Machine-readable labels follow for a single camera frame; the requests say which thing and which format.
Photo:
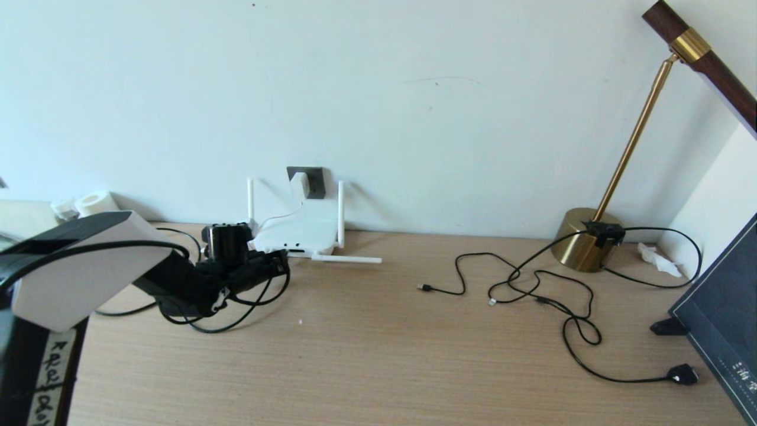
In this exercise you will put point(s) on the white square power adapter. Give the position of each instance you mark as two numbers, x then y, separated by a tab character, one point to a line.
300	185

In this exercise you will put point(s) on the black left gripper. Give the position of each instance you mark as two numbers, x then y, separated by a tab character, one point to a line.
255	273

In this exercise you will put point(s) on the dark blue framed board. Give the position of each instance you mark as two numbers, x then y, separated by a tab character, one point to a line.
724	302

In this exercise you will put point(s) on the grey wall socket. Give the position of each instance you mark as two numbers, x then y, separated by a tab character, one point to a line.
318	180

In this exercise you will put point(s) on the white router with four antennas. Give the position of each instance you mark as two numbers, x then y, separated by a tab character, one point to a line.
295	234

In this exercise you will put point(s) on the black junction box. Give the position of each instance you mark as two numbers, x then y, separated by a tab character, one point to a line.
603	232

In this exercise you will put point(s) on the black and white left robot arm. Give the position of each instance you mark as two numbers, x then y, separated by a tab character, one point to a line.
89	278

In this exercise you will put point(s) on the small clear jar white lid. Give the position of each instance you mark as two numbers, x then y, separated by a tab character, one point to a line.
62	208

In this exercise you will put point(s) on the white toilet paper roll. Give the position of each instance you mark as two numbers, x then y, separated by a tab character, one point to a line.
97	202

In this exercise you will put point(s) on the crumpled white tissue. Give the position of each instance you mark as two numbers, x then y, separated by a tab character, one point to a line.
655	257

